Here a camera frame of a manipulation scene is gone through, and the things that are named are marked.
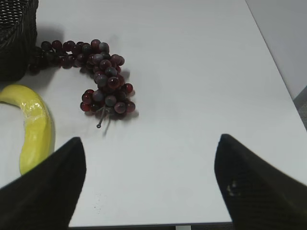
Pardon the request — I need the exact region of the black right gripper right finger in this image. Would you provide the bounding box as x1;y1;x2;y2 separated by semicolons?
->
214;134;307;230

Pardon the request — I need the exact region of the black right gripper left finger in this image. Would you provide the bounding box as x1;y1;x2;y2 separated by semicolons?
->
0;137;86;230

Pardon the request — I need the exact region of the purple grape bunch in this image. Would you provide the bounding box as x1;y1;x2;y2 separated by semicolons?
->
28;39;136;128

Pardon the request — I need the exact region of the dark woven wicker basket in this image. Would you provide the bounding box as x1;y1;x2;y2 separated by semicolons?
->
0;0;39;82

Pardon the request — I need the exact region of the yellow banana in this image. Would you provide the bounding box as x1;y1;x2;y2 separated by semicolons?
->
0;84;54;175

